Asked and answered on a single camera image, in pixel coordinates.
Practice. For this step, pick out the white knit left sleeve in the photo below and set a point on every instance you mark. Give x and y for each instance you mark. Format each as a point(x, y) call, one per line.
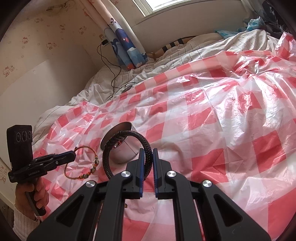
point(24, 223)

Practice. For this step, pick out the black jacket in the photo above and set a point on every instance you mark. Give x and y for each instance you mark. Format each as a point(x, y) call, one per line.
point(275, 25)

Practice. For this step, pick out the striped pillow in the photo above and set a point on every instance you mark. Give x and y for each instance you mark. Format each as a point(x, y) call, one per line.
point(176, 43)

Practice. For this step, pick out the white striped bed quilt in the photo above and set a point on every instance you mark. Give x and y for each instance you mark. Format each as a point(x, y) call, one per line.
point(98, 89)

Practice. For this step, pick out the left hand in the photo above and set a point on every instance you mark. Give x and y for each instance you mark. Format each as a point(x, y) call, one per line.
point(25, 192)

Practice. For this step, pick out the round silver metal tin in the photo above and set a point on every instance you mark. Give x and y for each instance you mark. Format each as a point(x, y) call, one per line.
point(126, 149)

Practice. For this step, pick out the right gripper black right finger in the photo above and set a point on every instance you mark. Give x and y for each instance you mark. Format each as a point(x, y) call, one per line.
point(202, 211)

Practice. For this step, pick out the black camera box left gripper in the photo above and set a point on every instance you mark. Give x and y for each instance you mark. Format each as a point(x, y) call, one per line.
point(19, 141)

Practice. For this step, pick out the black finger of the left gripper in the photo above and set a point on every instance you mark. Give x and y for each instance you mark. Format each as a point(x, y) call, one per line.
point(52, 161)

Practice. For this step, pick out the light blue plastic bag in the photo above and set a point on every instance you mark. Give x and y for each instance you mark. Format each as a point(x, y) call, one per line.
point(253, 24)

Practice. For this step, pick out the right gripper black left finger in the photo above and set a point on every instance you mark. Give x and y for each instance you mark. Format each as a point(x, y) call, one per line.
point(95, 211)

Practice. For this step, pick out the jewelry heap in tin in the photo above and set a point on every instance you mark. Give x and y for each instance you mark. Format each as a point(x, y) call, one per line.
point(115, 142)

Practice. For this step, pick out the black wall charger plug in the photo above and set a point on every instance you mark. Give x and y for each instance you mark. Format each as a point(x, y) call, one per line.
point(104, 42)

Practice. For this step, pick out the blue cartoon curtain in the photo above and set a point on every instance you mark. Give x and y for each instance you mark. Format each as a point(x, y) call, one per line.
point(126, 46)

